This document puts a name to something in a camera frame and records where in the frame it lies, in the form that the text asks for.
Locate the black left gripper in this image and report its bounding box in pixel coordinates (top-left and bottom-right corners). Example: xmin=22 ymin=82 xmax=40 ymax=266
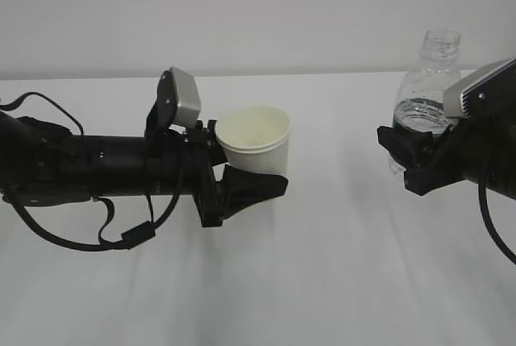
xmin=177 ymin=119 xmax=289 ymax=227

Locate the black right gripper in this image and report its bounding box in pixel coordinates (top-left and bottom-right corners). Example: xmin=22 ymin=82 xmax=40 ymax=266
xmin=377 ymin=119 xmax=484 ymax=195

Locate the clear water bottle green label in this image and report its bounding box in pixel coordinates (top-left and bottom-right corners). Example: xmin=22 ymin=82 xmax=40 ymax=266
xmin=387 ymin=29 xmax=463 ymax=181

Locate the white paper cup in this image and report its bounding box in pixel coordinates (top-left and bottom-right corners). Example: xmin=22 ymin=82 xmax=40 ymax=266
xmin=214 ymin=105 xmax=292 ymax=176

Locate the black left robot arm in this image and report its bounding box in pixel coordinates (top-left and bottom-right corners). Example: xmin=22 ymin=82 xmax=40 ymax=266
xmin=1 ymin=114 xmax=289 ymax=227

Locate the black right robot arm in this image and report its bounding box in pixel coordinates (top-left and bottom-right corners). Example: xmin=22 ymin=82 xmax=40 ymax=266
xmin=377 ymin=110 xmax=515 ymax=199

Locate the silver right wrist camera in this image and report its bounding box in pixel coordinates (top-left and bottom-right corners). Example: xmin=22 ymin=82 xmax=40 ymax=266
xmin=443 ymin=57 xmax=515 ymax=119

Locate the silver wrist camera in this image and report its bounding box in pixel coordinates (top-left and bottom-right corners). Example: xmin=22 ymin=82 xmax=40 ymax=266
xmin=144 ymin=67 xmax=202 ymax=140
xmin=443 ymin=57 xmax=515 ymax=119

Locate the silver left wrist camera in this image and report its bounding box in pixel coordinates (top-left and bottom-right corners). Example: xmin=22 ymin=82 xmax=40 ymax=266
xmin=144 ymin=67 xmax=202 ymax=140

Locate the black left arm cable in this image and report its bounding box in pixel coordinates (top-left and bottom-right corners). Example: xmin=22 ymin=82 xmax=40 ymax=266
xmin=0 ymin=91 xmax=182 ymax=252

